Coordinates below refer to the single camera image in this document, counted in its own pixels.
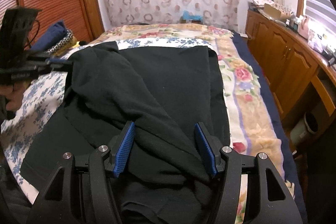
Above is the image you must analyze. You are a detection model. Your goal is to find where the person's left hand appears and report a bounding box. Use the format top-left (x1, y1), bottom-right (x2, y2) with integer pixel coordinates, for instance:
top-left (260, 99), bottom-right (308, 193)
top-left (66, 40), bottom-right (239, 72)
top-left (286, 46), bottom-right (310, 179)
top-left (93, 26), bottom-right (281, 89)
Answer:
top-left (0, 81), bottom-right (30, 112)

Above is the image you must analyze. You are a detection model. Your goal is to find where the blue floral white bedsheet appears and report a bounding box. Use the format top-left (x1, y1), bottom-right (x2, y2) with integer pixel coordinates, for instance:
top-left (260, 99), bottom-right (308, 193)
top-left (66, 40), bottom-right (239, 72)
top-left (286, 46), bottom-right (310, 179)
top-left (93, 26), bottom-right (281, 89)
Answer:
top-left (1, 38), bottom-right (217, 204)

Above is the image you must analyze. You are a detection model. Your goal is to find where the folded navy blue garment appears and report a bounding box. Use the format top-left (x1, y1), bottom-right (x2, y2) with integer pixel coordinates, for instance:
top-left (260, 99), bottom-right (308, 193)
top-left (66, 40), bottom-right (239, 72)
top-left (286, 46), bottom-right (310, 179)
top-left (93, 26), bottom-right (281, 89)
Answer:
top-left (31, 20), bottom-right (67, 52)

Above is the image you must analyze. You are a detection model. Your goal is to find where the wooden sideboard cabinet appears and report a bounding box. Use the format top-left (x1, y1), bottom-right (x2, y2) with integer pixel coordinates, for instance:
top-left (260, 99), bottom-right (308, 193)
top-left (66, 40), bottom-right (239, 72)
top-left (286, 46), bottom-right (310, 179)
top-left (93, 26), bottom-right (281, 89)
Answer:
top-left (245, 9), bottom-right (336, 135)

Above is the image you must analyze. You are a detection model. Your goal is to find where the striped window blind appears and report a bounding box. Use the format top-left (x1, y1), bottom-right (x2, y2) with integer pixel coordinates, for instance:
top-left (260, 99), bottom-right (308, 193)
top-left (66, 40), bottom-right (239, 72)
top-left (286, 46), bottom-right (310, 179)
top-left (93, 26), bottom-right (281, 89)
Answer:
top-left (303, 0), bottom-right (335, 33)

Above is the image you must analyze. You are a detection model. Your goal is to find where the yellow plush toy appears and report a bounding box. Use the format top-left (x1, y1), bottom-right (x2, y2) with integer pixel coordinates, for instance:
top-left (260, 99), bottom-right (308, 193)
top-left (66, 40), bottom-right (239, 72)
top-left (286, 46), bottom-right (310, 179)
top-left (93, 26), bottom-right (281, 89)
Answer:
top-left (70, 41), bottom-right (79, 48)

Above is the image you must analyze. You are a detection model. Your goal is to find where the blue item in box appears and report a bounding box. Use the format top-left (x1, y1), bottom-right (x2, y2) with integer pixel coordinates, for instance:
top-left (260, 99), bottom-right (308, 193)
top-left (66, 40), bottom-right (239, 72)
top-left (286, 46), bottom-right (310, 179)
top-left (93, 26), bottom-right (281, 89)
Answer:
top-left (179, 11), bottom-right (203, 24)

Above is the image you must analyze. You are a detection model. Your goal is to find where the black garment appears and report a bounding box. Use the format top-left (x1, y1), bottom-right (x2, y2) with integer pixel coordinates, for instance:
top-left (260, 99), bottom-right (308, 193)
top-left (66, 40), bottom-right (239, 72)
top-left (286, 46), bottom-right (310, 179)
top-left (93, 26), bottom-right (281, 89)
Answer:
top-left (20, 42), bottom-right (230, 223)

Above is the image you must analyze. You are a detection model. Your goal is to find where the pink floral cream blanket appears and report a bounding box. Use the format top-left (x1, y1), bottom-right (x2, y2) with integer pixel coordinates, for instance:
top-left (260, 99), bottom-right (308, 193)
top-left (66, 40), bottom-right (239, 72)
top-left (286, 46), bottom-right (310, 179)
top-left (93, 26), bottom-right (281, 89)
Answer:
top-left (92, 23), bottom-right (296, 224)

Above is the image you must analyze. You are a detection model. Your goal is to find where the cardboard box on cabinet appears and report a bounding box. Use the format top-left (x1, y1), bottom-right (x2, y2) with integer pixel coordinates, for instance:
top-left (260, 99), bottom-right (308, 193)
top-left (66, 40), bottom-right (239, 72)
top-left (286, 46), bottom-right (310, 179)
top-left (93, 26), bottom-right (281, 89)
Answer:
top-left (262, 3), bottom-right (293, 22)

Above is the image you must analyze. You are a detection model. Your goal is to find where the patterned folded cushion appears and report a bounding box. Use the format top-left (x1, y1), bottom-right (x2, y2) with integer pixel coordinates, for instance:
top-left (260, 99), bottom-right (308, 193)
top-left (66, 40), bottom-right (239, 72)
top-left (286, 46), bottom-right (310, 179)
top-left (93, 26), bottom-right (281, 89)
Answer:
top-left (46, 29), bottom-right (77, 56)

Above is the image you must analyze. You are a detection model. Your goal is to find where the navy blue mattress edge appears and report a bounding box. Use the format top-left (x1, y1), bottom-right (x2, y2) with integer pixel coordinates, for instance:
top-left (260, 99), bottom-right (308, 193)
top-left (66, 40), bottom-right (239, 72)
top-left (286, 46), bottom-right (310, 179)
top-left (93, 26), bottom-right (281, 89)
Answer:
top-left (231, 31), bottom-right (308, 224)

